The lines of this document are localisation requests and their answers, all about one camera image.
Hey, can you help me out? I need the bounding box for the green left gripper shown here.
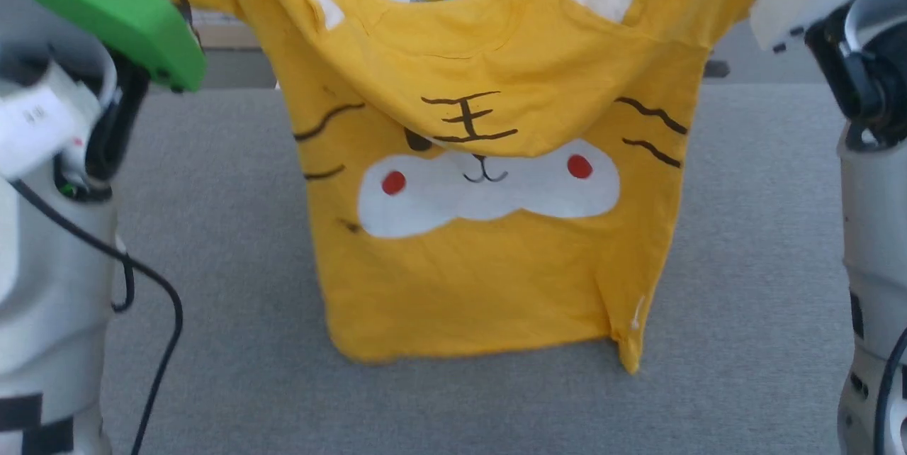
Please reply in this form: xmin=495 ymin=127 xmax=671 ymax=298
xmin=0 ymin=0 xmax=208 ymax=94

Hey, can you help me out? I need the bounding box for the yellow tiger face t-shirt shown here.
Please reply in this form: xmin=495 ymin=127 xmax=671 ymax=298
xmin=162 ymin=0 xmax=787 ymax=376

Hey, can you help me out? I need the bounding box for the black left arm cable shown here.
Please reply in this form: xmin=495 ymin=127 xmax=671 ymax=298
xmin=6 ymin=177 xmax=185 ymax=455

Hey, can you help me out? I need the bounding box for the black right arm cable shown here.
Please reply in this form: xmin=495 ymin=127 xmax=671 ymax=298
xmin=874 ymin=326 xmax=907 ymax=455

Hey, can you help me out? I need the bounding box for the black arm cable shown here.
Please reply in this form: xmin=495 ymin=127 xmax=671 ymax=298
xmin=874 ymin=326 xmax=907 ymax=455
xmin=6 ymin=177 xmax=185 ymax=455

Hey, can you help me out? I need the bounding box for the grey fabric sofa seat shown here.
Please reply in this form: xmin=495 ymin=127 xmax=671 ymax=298
xmin=99 ymin=84 xmax=858 ymax=455

